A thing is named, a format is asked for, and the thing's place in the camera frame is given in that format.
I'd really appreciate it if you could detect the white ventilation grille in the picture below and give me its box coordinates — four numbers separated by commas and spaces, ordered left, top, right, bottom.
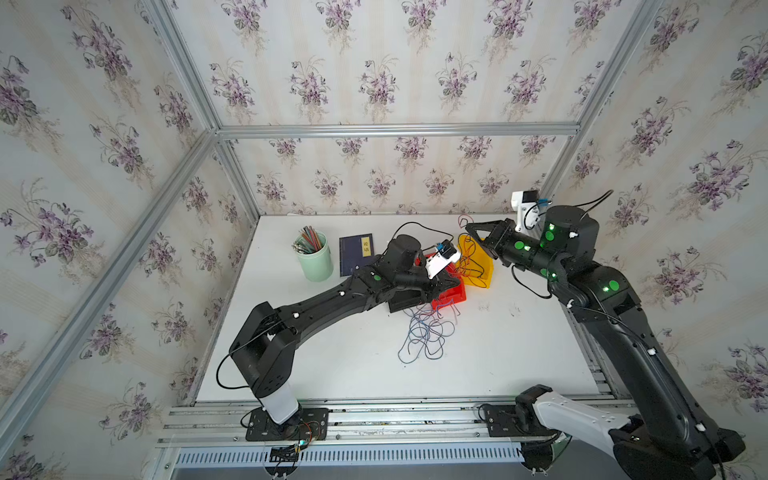
173, 441, 523, 469

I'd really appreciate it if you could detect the aluminium rail frame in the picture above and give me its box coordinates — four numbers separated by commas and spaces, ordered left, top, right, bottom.
154, 395, 649, 448

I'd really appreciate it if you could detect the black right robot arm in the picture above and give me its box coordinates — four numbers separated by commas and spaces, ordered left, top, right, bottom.
465, 205, 745, 479

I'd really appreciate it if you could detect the dark blue book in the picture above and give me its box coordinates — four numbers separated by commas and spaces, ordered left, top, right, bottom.
338, 233, 375, 277

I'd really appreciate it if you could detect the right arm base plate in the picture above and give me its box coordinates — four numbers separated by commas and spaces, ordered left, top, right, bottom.
478, 403, 560, 440

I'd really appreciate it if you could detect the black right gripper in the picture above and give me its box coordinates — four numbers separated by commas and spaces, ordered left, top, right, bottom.
466, 219, 570, 288

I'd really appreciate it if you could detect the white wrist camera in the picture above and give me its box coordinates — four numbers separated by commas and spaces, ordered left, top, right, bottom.
426, 239, 461, 279
510, 190, 551, 233

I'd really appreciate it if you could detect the coloured pencils bundle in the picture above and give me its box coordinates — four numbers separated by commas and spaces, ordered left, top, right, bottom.
292, 226, 325, 255

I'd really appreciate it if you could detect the blue wire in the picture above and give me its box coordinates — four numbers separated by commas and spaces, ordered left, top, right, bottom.
397, 303, 462, 365

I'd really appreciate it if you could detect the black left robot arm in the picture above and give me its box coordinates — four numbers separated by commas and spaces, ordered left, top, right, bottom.
226, 234, 461, 427

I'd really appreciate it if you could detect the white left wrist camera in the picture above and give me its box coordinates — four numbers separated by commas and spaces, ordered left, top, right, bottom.
426, 239, 461, 279

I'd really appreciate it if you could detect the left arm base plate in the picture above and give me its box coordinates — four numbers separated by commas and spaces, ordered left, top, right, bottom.
243, 407, 330, 443

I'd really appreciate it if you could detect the green pen cup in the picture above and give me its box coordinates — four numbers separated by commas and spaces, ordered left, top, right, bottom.
294, 232, 334, 282

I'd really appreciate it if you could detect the red plastic bin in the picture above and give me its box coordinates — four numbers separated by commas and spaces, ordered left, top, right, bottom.
427, 264, 467, 311

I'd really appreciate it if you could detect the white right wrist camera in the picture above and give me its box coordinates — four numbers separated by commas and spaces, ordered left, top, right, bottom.
510, 190, 551, 233

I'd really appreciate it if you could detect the black plastic bin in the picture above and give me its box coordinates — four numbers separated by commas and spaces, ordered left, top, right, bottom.
387, 290, 433, 313

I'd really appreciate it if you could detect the yellow plastic bin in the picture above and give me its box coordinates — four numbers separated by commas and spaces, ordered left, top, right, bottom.
457, 233, 494, 289

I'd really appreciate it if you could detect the black wire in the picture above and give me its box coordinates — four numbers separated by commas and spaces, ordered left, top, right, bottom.
458, 215, 490, 284

